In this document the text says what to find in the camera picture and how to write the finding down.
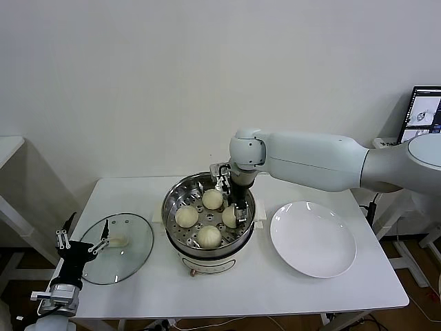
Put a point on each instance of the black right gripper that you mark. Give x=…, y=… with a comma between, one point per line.
x=238, y=196

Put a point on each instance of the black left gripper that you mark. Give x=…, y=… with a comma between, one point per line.
x=77, y=255

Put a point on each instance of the white steamed baozi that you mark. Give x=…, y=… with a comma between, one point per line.
x=212, y=199
x=209, y=237
x=187, y=216
x=229, y=217

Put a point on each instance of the round glass pot lid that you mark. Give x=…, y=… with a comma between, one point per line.
x=138, y=241

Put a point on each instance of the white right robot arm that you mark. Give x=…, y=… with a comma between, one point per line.
x=310, y=158

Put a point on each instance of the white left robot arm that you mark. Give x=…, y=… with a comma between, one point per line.
x=63, y=296

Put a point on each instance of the stainless steel steamer basket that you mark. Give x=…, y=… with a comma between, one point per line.
x=172, y=207

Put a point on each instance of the white round plate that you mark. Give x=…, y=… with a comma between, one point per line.
x=310, y=238

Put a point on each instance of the white table leg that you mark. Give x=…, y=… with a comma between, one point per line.
x=121, y=326
x=325, y=321

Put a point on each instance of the white power strip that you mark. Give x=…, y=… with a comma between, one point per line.
x=164, y=325

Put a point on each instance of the white laptop side table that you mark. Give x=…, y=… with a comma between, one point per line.
x=380, y=142

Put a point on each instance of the grey open laptop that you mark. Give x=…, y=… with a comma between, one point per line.
x=423, y=110

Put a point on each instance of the small red floor object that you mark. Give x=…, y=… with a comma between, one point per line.
x=431, y=296

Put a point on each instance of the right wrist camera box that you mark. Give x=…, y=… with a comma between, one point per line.
x=216, y=169

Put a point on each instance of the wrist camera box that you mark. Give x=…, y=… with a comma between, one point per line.
x=41, y=295
x=216, y=169

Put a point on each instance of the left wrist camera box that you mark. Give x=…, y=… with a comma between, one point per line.
x=41, y=295

